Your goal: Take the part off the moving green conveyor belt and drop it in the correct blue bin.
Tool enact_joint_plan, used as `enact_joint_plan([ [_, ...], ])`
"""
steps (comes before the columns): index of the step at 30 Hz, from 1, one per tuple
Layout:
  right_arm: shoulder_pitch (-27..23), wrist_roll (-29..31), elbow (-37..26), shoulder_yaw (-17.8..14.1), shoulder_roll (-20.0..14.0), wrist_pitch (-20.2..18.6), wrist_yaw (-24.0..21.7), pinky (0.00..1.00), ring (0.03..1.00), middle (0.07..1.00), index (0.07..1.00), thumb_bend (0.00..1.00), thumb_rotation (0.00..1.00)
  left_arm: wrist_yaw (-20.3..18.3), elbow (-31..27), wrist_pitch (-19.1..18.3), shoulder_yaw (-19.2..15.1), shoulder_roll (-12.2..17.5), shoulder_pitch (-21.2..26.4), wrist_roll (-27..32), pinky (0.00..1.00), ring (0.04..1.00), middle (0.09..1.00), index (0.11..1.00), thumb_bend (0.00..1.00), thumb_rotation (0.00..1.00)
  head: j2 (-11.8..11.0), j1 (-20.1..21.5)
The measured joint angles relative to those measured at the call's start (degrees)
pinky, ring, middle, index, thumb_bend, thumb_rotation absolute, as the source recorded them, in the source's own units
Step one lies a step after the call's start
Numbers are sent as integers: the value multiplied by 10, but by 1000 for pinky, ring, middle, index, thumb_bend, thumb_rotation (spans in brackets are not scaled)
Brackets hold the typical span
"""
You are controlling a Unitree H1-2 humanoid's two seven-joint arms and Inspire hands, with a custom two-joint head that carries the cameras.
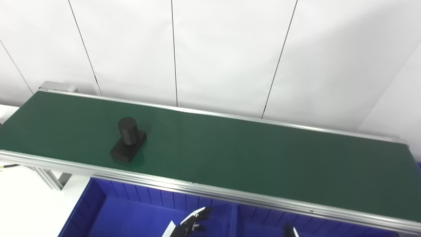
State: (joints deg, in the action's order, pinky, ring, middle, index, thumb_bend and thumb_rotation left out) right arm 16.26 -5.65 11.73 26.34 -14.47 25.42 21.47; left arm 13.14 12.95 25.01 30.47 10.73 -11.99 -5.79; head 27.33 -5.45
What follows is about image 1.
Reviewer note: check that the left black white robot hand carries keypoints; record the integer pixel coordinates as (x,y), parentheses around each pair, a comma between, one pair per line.
(184,228)

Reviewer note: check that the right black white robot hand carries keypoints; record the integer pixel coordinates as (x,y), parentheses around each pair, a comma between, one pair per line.
(289,232)

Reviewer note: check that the black cylinder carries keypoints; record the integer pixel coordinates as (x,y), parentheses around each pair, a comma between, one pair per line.
(127,135)

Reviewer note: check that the blue plastic bin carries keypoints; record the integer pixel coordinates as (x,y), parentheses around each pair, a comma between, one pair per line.
(260,223)
(419,165)
(131,217)

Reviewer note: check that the green conveyor belt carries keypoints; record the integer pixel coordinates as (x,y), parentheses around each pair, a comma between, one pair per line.
(230,195)
(246,154)

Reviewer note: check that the aluminium conveyor leg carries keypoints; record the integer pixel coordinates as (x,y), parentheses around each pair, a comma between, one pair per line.
(49,177)

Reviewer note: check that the grey conveyor end housing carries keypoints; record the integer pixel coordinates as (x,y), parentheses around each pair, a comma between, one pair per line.
(57,86)

